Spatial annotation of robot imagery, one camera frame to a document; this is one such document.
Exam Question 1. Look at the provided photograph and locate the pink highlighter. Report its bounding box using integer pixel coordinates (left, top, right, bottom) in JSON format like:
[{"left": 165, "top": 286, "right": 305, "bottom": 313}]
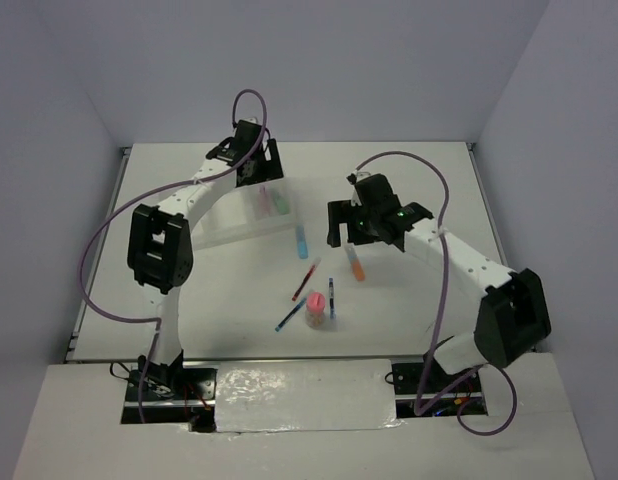
[{"left": 258, "top": 186, "right": 271, "bottom": 217}]

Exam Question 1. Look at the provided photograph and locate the dark blue pen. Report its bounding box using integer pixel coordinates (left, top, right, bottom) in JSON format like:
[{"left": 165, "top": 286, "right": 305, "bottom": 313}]
[{"left": 328, "top": 277, "right": 336, "bottom": 320}]

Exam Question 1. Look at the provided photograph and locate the red pen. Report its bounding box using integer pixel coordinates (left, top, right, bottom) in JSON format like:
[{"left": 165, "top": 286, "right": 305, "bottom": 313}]
[{"left": 292, "top": 257, "right": 321, "bottom": 302}]

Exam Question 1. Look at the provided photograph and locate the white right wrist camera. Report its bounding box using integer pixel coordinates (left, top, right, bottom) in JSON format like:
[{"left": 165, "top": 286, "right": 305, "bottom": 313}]
[{"left": 346, "top": 170, "right": 369, "bottom": 206}]

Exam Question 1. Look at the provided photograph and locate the silver foil cover panel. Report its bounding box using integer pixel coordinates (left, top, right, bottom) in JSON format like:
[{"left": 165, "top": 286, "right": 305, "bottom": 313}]
[{"left": 215, "top": 359, "right": 399, "bottom": 433}]

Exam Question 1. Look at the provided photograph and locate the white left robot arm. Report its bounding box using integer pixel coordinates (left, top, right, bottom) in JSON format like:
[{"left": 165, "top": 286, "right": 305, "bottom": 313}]
[{"left": 127, "top": 117, "right": 283, "bottom": 399}]

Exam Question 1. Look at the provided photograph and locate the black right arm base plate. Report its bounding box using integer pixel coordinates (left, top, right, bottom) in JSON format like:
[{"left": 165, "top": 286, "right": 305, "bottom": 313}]
[{"left": 385, "top": 361, "right": 482, "bottom": 398}]

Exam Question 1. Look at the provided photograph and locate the white three-compartment tray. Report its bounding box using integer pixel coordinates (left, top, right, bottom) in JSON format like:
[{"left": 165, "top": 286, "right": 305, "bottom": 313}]
[{"left": 192, "top": 178, "right": 296, "bottom": 250}]

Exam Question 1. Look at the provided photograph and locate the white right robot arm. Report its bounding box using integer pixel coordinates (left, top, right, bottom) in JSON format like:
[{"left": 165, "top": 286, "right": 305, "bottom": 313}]
[{"left": 327, "top": 174, "right": 551, "bottom": 391}]

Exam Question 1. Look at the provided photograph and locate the orange highlighter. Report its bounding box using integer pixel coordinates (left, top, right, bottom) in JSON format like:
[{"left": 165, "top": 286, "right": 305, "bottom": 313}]
[{"left": 344, "top": 244, "right": 365, "bottom": 282}]

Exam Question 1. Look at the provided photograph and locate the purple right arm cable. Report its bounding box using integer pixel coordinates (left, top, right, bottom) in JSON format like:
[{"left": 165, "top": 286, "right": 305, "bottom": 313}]
[{"left": 351, "top": 152, "right": 518, "bottom": 437}]

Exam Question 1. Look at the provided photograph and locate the blue highlighter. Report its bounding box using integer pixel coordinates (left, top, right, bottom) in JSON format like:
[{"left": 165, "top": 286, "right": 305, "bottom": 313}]
[{"left": 295, "top": 224, "right": 308, "bottom": 259}]

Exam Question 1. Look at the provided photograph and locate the pink-lidded small bottle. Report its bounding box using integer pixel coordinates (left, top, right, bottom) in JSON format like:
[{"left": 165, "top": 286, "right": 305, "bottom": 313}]
[{"left": 305, "top": 292, "right": 326, "bottom": 328}]

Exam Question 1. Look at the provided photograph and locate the green highlighter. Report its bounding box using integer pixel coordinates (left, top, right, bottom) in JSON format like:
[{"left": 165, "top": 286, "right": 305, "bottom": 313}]
[{"left": 271, "top": 189, "right": 290, "bottom": 215}]

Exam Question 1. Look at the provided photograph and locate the light blue pen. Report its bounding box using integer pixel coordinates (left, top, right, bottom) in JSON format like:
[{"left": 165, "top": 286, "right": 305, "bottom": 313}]
[{"left": 275, "top": 296, "right": 307, "bottom": 332}]

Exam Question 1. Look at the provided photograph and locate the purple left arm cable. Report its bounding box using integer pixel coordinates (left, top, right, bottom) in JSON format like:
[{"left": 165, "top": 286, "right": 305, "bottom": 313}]
[{"left": 77, "top": 89, "right": 270, "bottom": 425}]

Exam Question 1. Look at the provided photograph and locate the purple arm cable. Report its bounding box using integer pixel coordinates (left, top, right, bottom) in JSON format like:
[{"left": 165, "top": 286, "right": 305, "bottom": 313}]
[
  {"left": 351, "top": 152, "right": 518, "bottom": 437},
  {"left": 77, "top": 89, "right": 270, "bottom": 425}
]

